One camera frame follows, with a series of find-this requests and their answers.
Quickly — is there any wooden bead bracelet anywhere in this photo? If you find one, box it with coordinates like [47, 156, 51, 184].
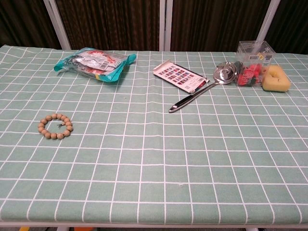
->
[37, 113, 74, 140]

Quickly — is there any green checked tablecloth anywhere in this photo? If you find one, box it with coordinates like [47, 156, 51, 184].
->
[0, 44, 308, 225]

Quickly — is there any flat printed cardboard package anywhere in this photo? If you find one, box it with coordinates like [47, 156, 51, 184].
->
[153, 59, 208, 94]

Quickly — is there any teal plastic snack bag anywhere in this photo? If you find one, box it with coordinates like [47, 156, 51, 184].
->
[53, 47, 137, 83]

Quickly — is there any dark brown curtain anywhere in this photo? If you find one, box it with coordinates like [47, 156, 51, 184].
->
[0, 0, 308, 54]

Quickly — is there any clear plastic box with clips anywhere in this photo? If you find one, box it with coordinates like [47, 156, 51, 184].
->
[234, 40, 276, 88]

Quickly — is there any yellow sponge with green base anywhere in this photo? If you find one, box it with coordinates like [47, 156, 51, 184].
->
[261, 65, 291, 93]

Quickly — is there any steel ladle with black handle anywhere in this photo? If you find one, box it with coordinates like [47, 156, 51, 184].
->
[168, 61, 237, 114]

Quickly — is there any white metal frame post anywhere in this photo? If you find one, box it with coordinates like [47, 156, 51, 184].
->
[256, 0, 282, 43]
[159, 0, 172, 51]
[43, 0, 72, 51]

